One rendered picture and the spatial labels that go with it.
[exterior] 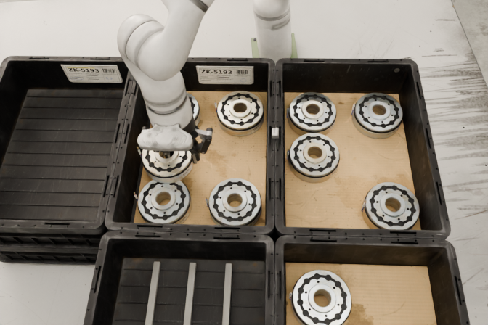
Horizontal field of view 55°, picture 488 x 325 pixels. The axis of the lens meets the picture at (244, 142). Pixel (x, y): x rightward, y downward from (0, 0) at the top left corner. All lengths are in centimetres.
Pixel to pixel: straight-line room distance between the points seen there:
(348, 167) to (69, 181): 59
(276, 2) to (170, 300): 70
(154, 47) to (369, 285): 57
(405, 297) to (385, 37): 77
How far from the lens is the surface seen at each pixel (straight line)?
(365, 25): 146
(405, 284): 94
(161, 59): 66
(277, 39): 122
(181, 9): 66
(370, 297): 92
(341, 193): 98
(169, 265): 93
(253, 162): 99
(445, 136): 127
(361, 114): 105
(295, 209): 95
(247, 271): 91
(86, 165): 106
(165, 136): 78
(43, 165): 109
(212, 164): 100
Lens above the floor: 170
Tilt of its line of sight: 58 degrees down
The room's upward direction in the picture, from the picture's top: 3 degrees counter-clockwise
